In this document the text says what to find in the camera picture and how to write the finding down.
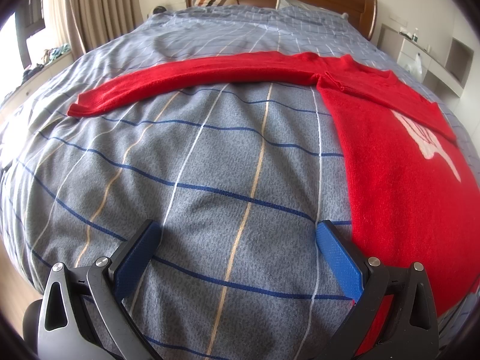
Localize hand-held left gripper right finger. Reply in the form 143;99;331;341
316;220;440;360

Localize pile of clothes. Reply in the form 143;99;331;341
40;42;73;64

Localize white window bench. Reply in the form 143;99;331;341
0;50;76;111

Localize red knitted sweater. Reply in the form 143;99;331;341
67;52;480;359

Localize white plastic bag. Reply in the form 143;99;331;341
406;52;425;78

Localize blue plaid duvet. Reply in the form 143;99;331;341
0;3;480;360

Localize blue plaid pillow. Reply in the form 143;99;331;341
276;0;350;20

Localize window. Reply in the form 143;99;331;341
14;0;49;66

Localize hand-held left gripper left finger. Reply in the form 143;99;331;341
37;219;163;360

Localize beige curtain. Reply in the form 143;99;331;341
44;0;148;58

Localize white built-in desk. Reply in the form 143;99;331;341
378;22;476;99

